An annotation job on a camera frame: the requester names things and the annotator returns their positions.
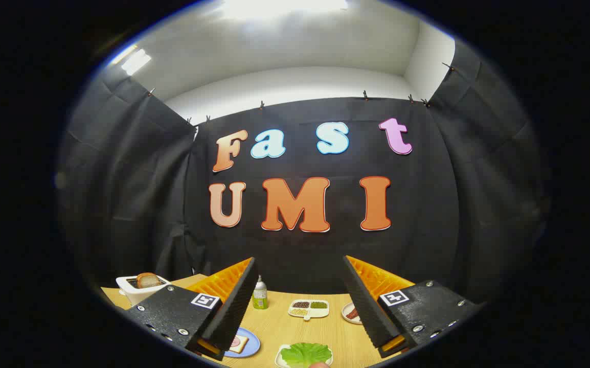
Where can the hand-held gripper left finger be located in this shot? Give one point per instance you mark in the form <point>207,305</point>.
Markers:
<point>233,312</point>

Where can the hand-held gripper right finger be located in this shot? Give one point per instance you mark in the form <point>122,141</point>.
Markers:
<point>366,306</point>

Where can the green lettuce leaf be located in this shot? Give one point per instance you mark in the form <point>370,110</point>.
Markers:
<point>305,353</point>

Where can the toasted bread slice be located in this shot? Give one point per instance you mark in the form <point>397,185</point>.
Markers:
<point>148,280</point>

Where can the white round plate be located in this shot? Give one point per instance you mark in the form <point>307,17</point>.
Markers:
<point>347,313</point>

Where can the green label metal bottle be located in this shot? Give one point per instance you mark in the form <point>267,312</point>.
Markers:
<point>259,299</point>

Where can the pink ham slice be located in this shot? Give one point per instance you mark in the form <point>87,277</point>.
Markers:
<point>235,341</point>

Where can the white bread slice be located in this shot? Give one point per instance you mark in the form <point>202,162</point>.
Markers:
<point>240,347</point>

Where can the blue plate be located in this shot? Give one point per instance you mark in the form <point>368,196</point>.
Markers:
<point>252,343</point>

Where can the pile of green beans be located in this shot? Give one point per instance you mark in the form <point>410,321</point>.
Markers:
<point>318,304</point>

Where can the white divided dish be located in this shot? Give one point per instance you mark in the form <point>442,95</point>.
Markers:
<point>309,312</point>

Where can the small white dish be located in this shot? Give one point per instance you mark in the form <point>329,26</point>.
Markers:
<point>278,357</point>

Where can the pile of yellow beans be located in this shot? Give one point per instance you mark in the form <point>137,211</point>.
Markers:
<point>299,312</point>

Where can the pile of brown beans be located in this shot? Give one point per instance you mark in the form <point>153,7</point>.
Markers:
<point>300,304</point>

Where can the white toaster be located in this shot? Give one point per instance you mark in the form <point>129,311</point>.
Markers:
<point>134,294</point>

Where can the black backdrop cloth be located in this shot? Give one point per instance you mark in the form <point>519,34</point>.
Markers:
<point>428,204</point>

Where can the ceiling light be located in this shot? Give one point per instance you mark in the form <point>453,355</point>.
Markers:
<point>285,7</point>

